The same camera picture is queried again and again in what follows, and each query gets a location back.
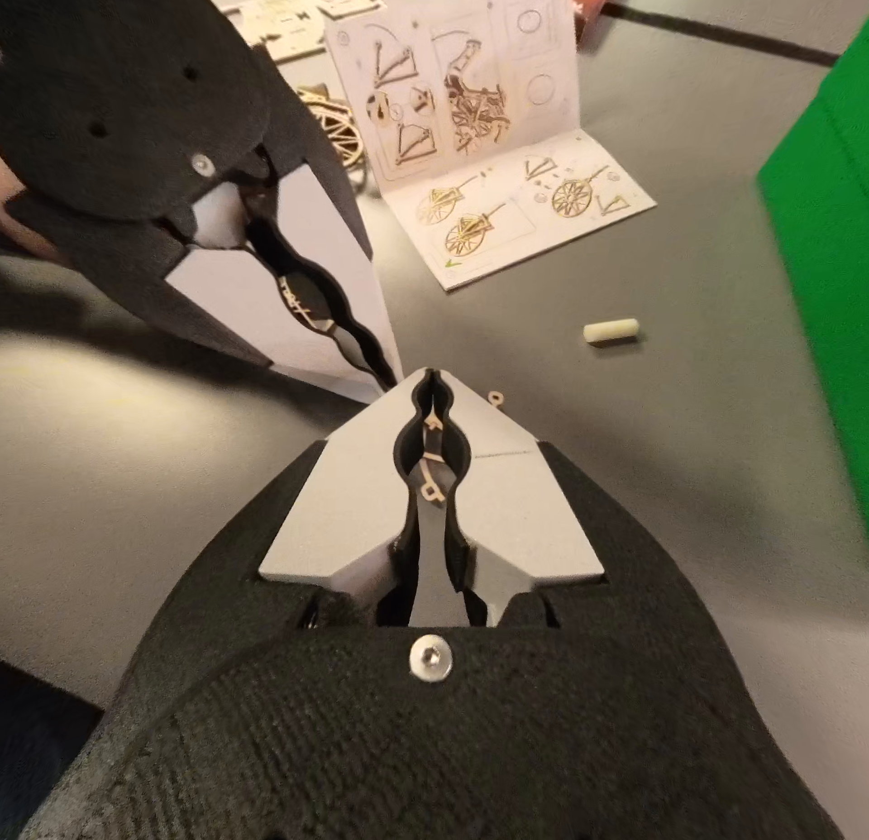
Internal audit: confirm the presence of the green plastic bin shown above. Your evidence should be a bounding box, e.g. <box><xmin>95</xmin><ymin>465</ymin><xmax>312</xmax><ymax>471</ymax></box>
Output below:
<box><xmin>757</xmin><ymin>22</ymin><xmax>869</xmax><ymax>508</ymax></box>

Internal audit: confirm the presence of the wooden model frame part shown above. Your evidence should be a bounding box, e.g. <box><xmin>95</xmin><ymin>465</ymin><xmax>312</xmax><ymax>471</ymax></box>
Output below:
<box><xmin>417</xmin><ymin>388</ymin><xmax>509</xmax><ymax>508</ymax></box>

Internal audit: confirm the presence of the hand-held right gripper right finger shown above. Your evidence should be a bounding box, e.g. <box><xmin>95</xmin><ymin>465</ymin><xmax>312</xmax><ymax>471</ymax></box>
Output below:
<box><xmin>432</xmin><ymin>367</ymin><xmax>606</xmax><ymax>628</ymax></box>

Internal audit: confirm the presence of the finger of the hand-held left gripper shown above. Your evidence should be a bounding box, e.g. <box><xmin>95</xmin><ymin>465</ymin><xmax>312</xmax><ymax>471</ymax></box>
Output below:
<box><xmin>244</xmin><ymin>160</ymin><xmax>403</xmax><ymax>386</ymax></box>
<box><xmin>165</xmin><ymin>191</ymin><xmax>395</xmax><ymax>405</ymax></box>

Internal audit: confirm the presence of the laser-cut wooden parts sheet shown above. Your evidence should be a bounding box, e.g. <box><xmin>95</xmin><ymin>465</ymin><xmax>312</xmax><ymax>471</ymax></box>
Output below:
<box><xmin>224</xmin><ymin>0</ymin><xmax>388</xmax><ymax>63</ymax></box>

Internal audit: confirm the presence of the white instruction booklet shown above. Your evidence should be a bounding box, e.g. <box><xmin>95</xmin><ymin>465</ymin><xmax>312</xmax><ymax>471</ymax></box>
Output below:
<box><xmin>325</xmin><ymin>0</ymin><xmax>658</xmax><ymax>291</ymax></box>

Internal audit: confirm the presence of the small white wax cylinder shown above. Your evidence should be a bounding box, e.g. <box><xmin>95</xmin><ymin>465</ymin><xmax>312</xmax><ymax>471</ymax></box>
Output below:
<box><xmin>583</xmin><ymin>317</ymin><xmax>640</xmax><ymax>347</ymax></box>

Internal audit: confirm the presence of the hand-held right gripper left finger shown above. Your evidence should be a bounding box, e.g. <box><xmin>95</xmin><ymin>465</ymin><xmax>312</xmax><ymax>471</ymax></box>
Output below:
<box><xmin>257</xmin><ymin>367</ymin><xmax>434</xmax><ymax>627</ymax></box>

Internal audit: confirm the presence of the wooden wheeled model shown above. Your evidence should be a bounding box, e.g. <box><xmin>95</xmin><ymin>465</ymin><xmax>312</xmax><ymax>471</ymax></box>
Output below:
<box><xmin>296</xmin><ymin>83</ymin><xmax>373</xmax><ymax>189</ymax></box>

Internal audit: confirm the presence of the thin wooden model part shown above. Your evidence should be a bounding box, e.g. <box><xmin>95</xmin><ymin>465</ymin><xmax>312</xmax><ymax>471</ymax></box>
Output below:
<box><xmin>277</xmin><ymin>277</ymin><xmax>340</xmax><ymax>335</ymax></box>

